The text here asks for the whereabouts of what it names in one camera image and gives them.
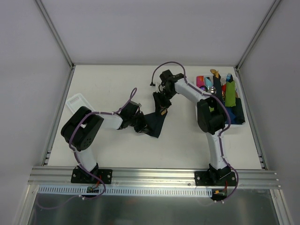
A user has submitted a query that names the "white slotted cable duct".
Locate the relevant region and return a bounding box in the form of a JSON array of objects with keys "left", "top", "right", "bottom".
[{"left": 37, "top": 185, "right": 212, "bottom": 198}]

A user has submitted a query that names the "iridescent spoon in bin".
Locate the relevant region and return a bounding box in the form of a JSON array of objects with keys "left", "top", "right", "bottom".
[{"left": 200, "top": 86, "right": 208, "bottom": 92}]

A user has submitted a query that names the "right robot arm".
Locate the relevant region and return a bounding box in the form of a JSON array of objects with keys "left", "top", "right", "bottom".
[{"left": 153, "top": 70, "right": 231, "bottom": 186}]

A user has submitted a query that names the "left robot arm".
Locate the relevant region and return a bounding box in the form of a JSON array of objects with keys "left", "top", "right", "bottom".
[{"left": 61, "top": 101, "right": 150, "bottom": 183}]

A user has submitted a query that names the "black napkin roll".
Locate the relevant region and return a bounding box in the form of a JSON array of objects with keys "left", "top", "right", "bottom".
[{"left": 232, "top": 98, "right": 245, "bottom": 124}]

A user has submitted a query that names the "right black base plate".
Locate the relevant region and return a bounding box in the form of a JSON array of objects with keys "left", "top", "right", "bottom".
[{"left": 194, "top": 171, "right": 237, "bottom": 187}]

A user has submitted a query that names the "light blue napkin roll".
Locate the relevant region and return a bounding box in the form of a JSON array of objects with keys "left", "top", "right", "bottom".
[{"left": 204, "top": 77, "right": 213, "bottom": 88}]

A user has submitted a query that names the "blue fork in bin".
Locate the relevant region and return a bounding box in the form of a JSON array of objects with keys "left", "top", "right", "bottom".
[{"left": 226, "top": 73, "right": 233, "bottom": 83}]

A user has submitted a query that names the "dark navy napkin roll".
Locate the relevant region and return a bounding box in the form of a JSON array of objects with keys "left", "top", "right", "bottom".
[{"left": 213, "top": 76, "right": 223, "bottom": 101}]

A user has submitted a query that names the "silver spoon in bin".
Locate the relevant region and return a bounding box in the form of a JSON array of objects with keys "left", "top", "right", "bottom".
[{"left": 208, "top": 86, "right": 217, "bottom": 95}]

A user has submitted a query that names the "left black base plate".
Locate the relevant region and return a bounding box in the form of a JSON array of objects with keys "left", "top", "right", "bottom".
[{"left": 71, "top": 167, "right": 113, "bottom": 184}]

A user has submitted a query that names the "dark navy paper napkin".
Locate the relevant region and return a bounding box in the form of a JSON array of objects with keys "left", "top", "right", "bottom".
[{"left": 141, "top": 112, "right": 167, "bottom": 138}]

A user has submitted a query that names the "tall green napkin roll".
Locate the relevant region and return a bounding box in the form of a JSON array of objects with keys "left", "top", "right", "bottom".
[{"left": 225, "top": 81, "right": 236, "bottom": 107}]

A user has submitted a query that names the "pink napkin roll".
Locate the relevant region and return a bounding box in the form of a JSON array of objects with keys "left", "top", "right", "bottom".
[{"left": 196, "top": 76, "right": 205, "bottom": 88}]

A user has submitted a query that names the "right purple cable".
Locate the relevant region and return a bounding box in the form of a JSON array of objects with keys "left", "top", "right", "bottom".
[{"left": 150, "top": 61, "right": 240, "bottom": 202}]

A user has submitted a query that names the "aluminium mounting rail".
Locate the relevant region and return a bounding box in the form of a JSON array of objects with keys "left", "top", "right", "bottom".
[{"left": 28, "top": 166, "right": 282, "bottom": 189}]

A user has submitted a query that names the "large white storage bin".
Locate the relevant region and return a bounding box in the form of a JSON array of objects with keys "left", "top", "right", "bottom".
[{"left": 194, "top": 72, "right": 246, "bottom": 128}]

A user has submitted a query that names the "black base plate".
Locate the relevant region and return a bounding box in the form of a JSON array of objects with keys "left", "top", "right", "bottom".
[
  {"left": 71, "top": 167, "right": 113, "bottom": 184},
  {"left": 194, "top": 171, "right": 237, "bottom": 187}
]

